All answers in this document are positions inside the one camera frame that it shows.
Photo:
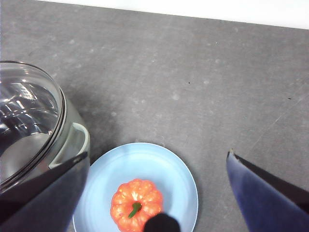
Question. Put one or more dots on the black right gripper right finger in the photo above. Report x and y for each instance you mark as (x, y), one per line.
(270, 203)

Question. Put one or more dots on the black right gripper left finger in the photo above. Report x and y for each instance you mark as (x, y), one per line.
(41, 200)

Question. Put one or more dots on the orange toy pumpkin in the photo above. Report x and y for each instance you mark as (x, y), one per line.
(125, 198)

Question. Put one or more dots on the pale green electric steamer pot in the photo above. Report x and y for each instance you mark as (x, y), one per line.
(29, 125)

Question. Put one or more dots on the light blue round plate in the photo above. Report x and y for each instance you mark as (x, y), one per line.
(144, 162)

